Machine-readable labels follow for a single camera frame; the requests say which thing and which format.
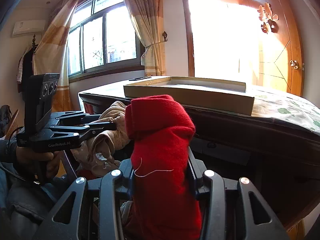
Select beige underwear bundle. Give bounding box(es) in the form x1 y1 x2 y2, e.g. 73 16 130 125
72 101 130 180

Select red fleece underwear roll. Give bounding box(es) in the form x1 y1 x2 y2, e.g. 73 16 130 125
123 95 202 239

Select person's left hand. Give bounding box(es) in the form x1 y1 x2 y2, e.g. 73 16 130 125
16 146 63 179

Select blue jeans of person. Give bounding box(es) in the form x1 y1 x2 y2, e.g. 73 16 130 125
1 139 68 239

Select beige striped curtain left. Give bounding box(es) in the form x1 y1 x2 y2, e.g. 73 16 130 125
33 0 79 112

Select beige striped curtain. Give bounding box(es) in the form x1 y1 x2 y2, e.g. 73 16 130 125
124 0 166 76
33 0 79 112

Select coat rack with clothes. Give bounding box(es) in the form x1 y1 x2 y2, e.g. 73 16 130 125
17 34 37 101

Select shallow cardboard box tray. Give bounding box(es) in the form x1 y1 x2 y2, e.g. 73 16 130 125
124 76 254 115

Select black phone on dresser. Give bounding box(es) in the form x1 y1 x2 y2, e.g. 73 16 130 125
129 76 152 81

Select floral white table cover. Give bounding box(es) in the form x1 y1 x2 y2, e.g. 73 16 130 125
79 80 319 134

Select white air conditioner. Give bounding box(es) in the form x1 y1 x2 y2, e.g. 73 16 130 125
11 20 46 37

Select curtain tieback hook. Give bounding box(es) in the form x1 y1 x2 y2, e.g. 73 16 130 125
162 31 168 42

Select wooden door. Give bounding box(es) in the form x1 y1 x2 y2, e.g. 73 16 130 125
245 0 304 96

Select beige striped curtain right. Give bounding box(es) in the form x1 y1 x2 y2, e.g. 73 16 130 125
124 0 166 76

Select brass door knob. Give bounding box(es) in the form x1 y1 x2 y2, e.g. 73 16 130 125
290 60 299 70

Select flower decoration on door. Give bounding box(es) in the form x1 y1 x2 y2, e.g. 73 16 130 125
257 2 279 34

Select window with dark frame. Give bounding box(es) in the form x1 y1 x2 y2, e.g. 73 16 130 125
66 0 144 82

